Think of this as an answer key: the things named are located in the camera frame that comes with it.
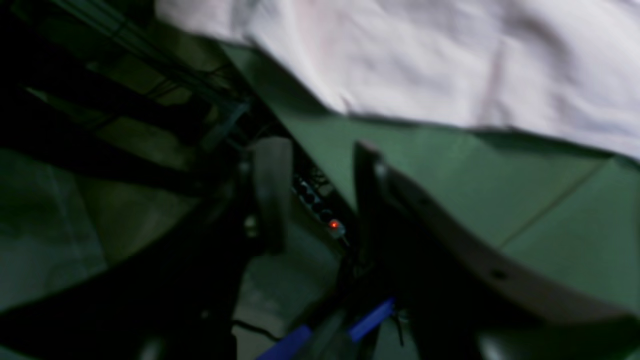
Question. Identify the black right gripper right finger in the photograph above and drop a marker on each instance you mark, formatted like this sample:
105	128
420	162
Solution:
465	300

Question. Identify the white power strip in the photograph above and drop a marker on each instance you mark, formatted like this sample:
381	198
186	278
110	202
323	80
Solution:
319	208

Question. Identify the green table cloth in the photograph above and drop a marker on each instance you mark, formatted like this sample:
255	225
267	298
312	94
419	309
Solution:
570	213

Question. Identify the pink t-shirt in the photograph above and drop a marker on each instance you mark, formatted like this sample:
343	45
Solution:
562	69

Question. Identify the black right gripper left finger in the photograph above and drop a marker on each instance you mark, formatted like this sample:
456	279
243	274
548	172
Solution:
175	298

